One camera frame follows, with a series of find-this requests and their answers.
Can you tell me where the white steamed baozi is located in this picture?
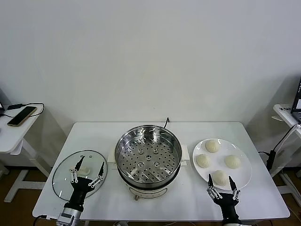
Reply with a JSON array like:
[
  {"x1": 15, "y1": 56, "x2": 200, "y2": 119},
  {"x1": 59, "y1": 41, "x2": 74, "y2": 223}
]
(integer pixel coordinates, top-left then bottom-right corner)
[
  {"x1": 212, "y1": 170, "x2": 229, "y2": 187},
  {"x1": 224, "y1": 154, "x2": 242, "y2": 170},
  {"x1": 205, "y1": 139, "x2": 221, "y2": 153},
  {"x1": 196, "y1": 153, "x2": 212, "y2": 169}
]

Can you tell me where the laptop power cable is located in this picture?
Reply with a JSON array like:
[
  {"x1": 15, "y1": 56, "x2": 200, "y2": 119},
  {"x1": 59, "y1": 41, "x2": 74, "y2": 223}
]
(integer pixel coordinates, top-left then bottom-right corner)
[{"x1": 274, "y1": 124, "x2": 301, "y2": 151}]

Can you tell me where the white side table with phone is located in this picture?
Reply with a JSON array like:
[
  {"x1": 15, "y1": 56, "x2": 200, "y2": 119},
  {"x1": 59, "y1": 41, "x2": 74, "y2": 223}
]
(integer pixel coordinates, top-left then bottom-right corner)
[{"x1": 0, "y1": 103, "x2": 52, "y2": 203}]

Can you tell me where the perforated steel steamer basket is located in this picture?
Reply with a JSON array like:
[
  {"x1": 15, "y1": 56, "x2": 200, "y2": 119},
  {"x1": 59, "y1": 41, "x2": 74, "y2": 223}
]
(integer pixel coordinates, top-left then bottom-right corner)
[{"x1": 107, "y1": 125, "x2": 190, "y2": 186}]

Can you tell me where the thin black charger cable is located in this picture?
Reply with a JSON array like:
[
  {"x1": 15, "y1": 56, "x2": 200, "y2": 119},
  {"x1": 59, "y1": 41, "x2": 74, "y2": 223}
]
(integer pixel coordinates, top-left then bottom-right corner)
[{"x1": 0, "y1": 102, "x2": 45, "y2": 118}]

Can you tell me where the smartphone with dark screen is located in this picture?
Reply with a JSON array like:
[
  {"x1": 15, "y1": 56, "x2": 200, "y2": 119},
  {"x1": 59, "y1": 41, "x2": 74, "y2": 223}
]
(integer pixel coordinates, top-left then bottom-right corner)
[{"x1": 7, "y1": 106, "x2": 38, "y2": 127}]

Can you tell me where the dark display screen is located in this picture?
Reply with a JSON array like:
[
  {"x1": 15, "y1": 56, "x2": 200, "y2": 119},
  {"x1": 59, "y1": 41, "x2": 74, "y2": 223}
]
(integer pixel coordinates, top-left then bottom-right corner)
[{"x1": 0, "y1": 88, "x2": 6, "y2": 113}]

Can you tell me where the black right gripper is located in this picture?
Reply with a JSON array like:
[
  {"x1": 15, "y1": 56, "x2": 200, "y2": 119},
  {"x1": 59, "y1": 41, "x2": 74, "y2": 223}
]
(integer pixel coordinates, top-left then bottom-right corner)
[{"x1": 206, "y1": 173, "x2": 241, "y2": 222}]

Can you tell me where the white electric pot base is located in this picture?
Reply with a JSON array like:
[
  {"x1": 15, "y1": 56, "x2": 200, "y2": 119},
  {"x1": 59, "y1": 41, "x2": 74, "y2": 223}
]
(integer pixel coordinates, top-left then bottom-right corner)
[{"x1": 119, "y1": 171, "x2": 176, "y2": 202}]

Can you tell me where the round glass pot lid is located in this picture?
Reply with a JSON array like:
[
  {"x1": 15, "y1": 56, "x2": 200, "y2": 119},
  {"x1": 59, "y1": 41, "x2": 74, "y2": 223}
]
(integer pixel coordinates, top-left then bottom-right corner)
[{"x1": 52, "y1": 150, "x2": 108, "y2": 201}]

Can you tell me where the white round plate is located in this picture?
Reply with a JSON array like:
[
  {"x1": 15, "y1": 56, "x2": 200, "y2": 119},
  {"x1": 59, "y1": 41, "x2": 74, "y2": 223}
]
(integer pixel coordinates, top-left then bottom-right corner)
[{"x1": 192, "y1": 138, "x2": 253, "y2": 191}]

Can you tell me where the black hanging power adapter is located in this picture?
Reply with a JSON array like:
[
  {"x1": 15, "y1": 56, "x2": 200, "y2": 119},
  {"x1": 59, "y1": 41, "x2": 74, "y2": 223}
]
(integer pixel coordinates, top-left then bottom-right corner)
[{"x1": 268, "y1": 149, "x2": 277, "y2": 170}]

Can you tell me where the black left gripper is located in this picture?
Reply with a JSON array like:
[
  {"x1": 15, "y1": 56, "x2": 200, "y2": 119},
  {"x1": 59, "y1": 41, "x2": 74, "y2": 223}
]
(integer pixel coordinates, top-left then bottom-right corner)
[{"x1": 68, "y1": 156, "x2": 105, "y2": 209}]

